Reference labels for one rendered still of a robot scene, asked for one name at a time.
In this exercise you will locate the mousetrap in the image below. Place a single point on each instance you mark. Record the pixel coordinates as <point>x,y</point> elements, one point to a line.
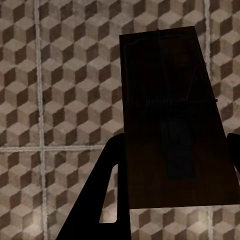
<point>177,154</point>

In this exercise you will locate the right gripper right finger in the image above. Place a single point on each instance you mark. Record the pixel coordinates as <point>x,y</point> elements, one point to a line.
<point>233,141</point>

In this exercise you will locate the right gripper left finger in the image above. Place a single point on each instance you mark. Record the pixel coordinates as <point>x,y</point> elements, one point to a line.
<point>82,222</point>

